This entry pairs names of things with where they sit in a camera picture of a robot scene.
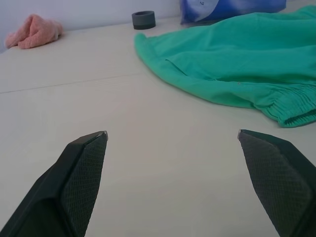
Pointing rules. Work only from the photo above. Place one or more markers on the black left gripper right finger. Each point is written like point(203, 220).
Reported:
point(279, 177)

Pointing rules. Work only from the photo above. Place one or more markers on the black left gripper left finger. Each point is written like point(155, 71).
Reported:
point(61, 187)

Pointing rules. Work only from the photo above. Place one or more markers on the teal green cloth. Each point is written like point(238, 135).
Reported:
point(222, 61)

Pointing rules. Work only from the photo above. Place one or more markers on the pink fluffy towel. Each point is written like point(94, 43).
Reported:
point(34, 32)

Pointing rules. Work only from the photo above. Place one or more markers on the purple Vinda tissue pack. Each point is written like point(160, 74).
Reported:
point(197, 12)

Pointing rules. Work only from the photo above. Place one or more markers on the dark grey round roll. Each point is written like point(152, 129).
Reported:
point(143, 20)

